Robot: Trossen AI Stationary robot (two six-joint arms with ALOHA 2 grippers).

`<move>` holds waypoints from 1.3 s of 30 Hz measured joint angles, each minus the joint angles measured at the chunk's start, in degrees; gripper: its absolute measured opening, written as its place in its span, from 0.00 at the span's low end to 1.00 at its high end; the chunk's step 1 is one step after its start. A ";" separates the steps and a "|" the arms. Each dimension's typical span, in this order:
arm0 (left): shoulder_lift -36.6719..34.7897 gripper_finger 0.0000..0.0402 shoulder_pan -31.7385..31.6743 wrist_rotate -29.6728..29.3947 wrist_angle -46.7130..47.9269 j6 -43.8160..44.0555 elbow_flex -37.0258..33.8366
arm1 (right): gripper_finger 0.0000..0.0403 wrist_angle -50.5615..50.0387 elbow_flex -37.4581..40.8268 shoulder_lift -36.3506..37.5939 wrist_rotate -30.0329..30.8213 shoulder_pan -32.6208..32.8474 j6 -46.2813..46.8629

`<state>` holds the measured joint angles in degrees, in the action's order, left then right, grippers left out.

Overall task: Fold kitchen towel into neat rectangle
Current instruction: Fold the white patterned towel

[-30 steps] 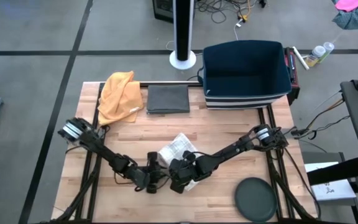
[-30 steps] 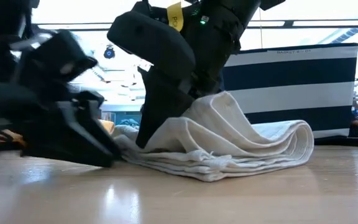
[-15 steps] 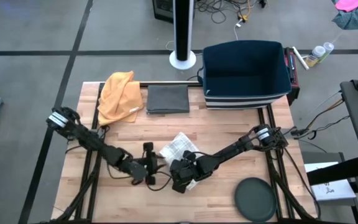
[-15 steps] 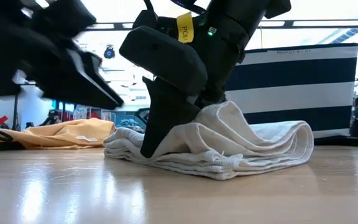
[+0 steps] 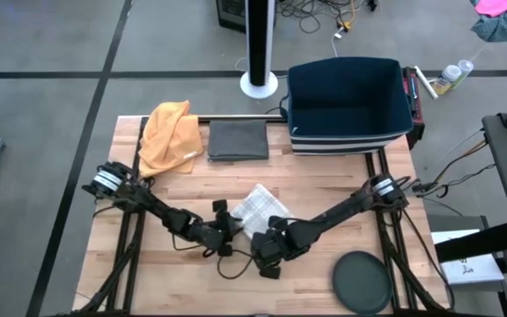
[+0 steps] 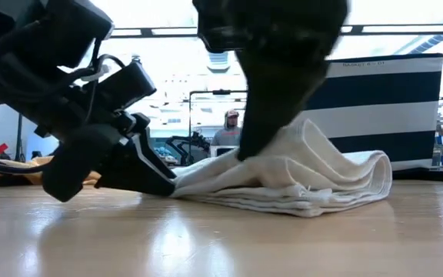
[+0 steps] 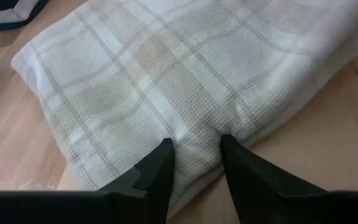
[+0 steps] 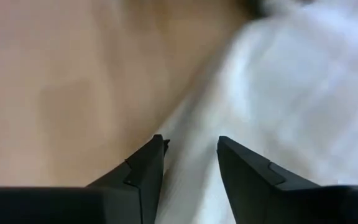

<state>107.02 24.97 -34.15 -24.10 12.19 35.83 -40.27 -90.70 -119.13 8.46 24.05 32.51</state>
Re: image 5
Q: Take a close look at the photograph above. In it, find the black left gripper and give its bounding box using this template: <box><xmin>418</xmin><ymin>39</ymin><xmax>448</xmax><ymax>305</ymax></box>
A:
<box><xmin>211</xmin><ymin>199</ymin><xmax>245</xmax><ymax>246</ymax></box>

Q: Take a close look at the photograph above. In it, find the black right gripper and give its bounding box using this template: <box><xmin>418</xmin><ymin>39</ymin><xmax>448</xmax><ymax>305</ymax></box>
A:
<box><xmin>251</xmin><ymin>215</ymin><xmax>312</xmax><ymax>268</ymax></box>

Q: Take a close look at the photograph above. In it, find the white towel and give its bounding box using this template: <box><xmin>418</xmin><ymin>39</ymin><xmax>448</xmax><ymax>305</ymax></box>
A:
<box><xmin>230</xmin><ymin>183</ymin><xmax>294</xmax><ymax>240</ymax></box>

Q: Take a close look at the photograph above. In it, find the grey kitchen towel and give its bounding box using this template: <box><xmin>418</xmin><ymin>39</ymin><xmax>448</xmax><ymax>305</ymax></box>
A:
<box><xmin>207</xmin><ymin>119</ymin><xmax>270</xmax><ymax>163</ymax></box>

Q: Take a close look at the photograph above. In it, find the orange towel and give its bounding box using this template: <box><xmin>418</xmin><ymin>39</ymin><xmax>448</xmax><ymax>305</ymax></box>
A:
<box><xmin>136</xmin><ymin>100</ymin><xmax>205</xmax><ymax>179</ymax></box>

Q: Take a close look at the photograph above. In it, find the dark green round plate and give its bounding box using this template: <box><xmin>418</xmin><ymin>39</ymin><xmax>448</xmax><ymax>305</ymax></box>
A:
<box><xmin>331</xmin><ymin>250</ymin><xmax>393</xmax><ymax>315</ymax></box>

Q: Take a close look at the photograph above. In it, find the black aluminium crossbar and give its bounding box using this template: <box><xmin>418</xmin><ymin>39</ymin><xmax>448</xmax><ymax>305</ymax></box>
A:
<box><xmin>141</xmin><ymin>114</ymin><xmax>288</xmax><ymax>125</ymax></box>

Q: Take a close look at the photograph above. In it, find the navy white striped fabric bin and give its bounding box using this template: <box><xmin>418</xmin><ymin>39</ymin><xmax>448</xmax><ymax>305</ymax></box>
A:
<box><xmin>279</xmin><ymin>55</ymin><xmax>415</xmax><ymax>156</ymax></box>

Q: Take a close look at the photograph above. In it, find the silver black tower fan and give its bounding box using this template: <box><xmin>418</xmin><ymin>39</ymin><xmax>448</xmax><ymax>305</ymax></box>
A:
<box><xmin>239</xmin><ymin>0</ymin><xmax>279</xmax><ymax>100</ymax></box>

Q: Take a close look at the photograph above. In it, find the red black tool case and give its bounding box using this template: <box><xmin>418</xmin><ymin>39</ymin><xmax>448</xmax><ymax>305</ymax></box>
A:
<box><xmin>400</xmin><ymin>65</ymin><xmax>425</xmax><ymax>149</ymax></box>

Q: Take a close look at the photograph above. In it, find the white paper box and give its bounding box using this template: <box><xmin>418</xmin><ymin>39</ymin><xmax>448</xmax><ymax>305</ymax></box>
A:
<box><xmin>430</xmin><ymin>227</ymin><xmax>506</xmax><ymax>286</ymax></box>

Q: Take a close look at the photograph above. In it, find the black diagonal bar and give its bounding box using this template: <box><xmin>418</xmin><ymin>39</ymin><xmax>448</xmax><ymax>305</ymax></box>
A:
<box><xmin>433</xmin><ymin>219</ymin><xmax>507</xmax><ymax>264</ymax></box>

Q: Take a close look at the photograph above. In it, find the white tube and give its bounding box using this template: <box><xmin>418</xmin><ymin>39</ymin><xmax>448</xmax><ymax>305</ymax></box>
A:
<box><xmin>413</xmin><ymin>65</ymin><xmax>438</xmax><ymax>100</ymax></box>

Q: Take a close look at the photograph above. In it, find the yellow label bottle white cap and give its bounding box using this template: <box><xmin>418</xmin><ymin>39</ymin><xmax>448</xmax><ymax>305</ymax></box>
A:
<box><xmin>431</xmin><ymin>64</ymin><xmax>462</xmax><ymax>96</ymax></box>

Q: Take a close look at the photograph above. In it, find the green bottle white cap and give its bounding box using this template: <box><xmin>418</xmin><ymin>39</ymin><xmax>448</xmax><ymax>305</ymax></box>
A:
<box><xmin>453</xmin><ymin>59</ymin><xmax>474</xmax><ymax>89</ymax></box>

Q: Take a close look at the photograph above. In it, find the pink cloth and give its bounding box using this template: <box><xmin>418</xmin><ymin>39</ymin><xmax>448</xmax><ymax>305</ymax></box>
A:
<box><xmin>474</xmin><ymin>0</ymin><xmax>507</xmax><ymax>18</ymax></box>

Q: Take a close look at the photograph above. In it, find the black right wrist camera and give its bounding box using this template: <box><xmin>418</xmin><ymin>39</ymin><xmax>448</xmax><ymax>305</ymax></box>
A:
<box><xmin>260</xmin><ymin>265</ymin><xmax>282</xmax><ymax>280</ymax></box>

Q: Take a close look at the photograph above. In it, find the black left camera cable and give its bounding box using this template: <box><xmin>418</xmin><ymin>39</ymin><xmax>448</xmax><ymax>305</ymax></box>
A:
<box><xmin>217</xmin><ymin>248</ymin><xmax>254</xmax><ymax>281</ymax></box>

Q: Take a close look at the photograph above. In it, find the white power cable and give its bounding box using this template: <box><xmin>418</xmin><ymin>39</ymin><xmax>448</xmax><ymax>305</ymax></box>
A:
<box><xmin>330</xmin><ymin>26</ymin><xmax>347</xmax><ymax>58</ymax></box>

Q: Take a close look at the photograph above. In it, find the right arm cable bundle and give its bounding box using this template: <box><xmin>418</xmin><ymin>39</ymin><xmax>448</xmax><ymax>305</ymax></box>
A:
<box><xmin>411</xmin><ymin>127</ymin><xmax>497</xmax><ymax>199</ymax></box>

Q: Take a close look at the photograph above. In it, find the black cable tangle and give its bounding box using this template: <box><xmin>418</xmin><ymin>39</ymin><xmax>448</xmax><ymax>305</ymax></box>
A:
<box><xmin>275</xmin><ymin>0</ymin><xmax>380</xmax><ymax>35</ymax></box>

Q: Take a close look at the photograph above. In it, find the orange cable plug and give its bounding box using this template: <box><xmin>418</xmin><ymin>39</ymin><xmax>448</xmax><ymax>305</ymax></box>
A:
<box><xmin>335</xmin><ymin>11</ymin><xmax>356</xmax><ymax>33</ymax></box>

